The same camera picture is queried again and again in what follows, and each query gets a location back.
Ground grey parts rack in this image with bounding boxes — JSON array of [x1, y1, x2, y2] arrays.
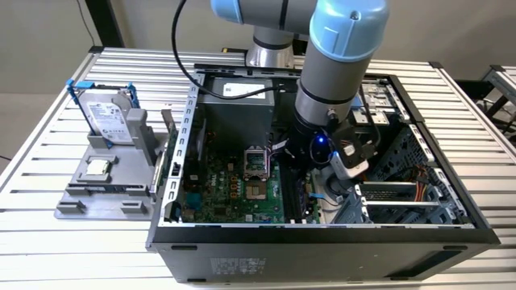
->
[[53, 108, 170, 222]]

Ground grey power supply unit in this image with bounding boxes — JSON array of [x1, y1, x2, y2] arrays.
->
[[197, 77, 300, 152]]

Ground black PC case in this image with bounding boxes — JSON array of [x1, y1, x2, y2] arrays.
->
[[144, 62, 501, 284]]

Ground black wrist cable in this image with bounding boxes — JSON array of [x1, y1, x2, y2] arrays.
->
[[170, 0, 301, 99]]

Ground metal socket cover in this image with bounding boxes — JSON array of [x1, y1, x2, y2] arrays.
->
[[242, 147, 270, 179]]

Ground silver CPU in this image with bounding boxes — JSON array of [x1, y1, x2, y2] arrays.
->
[[86, 159, 110, 176]]

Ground grey metal drive cage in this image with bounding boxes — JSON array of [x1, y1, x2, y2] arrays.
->
[[349, 77, 404, 129]]

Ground grey metal disk bay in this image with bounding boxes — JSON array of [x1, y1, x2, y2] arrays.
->
[[333, 181, 444, 225]]

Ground green motherboard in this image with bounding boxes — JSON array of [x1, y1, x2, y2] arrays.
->
[[180, 120, 322, 225]]

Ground hard disk in blue carrier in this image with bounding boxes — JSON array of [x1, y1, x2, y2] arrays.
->
[[64, 79, 140, 149]]

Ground red yellow wire bundle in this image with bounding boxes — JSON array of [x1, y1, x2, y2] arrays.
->
[[409, 164, 432, 204]]

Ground metal slat side table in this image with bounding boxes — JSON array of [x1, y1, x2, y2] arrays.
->
[[477, 63, 516, 100]]

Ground black RAM slot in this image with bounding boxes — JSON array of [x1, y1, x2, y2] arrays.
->
[[290, 178, 301, 224], [285, 178, 297, 224], [280, 178, 292, 224]]

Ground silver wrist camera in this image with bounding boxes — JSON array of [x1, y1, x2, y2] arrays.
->
[[326, 150, 370, 179]]

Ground black upright post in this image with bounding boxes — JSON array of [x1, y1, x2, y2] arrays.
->
[[82, 0, 126, 49]]

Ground CPU socket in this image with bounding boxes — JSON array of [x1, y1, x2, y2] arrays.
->
[[244, 179, 269, 201]]

